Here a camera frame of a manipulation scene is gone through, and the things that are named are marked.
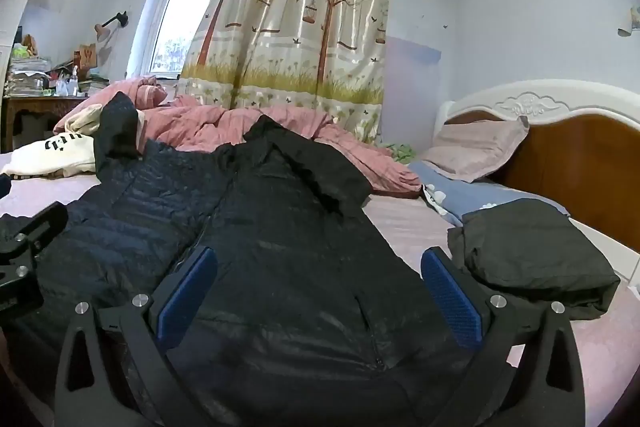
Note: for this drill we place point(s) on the green cloth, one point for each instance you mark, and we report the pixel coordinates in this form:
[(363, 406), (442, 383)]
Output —
[(400, 152)]

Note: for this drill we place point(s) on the tree print curtain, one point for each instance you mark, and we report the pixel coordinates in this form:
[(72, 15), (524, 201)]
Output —
[(300, 32)]

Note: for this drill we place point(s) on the wooden desk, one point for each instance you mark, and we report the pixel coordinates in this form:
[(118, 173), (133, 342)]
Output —
[(35, 107)]

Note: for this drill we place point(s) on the white and wooden headboard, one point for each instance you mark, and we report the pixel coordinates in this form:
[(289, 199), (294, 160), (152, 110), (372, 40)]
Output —
[(575, 157)]

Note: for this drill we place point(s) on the pink quilt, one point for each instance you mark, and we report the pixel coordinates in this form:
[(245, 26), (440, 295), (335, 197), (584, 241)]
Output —
[(210, 127)]

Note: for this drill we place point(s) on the black puffer jacket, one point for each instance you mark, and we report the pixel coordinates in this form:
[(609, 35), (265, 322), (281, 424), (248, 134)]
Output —
[(280, 232)]

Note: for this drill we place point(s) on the pile of books and papers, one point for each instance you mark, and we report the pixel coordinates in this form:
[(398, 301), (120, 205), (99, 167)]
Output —
[(27, 74)]

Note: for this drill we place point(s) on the clear spray bottle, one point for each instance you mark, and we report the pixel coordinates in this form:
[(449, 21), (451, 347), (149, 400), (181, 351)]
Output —
[(73, 84)]

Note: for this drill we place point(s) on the folded dark grey garment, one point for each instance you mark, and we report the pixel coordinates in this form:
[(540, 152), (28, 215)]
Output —
[(530, 247)]

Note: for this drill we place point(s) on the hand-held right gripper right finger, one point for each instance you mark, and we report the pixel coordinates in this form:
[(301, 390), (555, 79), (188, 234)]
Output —
[(450, 299)]

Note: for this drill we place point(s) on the white printed sweatshirt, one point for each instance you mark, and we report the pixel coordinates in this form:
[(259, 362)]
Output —
[(50, 152)]

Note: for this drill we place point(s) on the pale pink pillow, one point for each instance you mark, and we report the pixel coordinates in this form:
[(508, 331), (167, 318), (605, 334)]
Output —
[(475, 147)]

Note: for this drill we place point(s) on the wall lamp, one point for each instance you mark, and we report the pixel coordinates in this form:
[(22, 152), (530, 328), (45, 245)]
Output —
[(112, 24)]

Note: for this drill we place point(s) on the white frame window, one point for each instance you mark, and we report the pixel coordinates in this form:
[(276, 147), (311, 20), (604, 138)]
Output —
[(175, 22)]

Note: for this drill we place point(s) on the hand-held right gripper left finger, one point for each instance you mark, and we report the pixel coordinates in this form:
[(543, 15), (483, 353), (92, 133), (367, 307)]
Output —
[(186, 297)]

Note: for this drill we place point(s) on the white wardrobe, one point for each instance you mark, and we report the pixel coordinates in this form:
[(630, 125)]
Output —
[(12, 22)]

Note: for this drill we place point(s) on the blue patterned pillow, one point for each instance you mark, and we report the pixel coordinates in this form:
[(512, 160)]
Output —
[(450, 192)]

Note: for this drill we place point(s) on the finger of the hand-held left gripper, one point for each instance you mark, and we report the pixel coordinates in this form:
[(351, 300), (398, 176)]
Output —
[(30, 232)]

